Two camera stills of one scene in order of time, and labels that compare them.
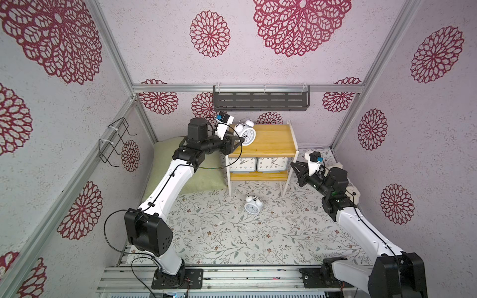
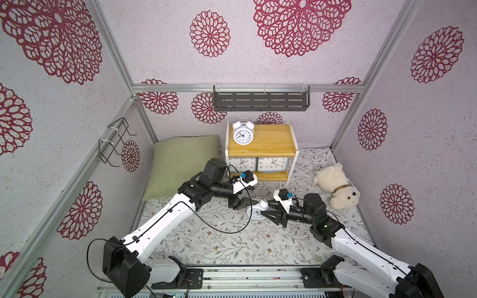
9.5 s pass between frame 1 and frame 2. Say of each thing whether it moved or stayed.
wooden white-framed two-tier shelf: stayed
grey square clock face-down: stayed
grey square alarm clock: stayed
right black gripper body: moved
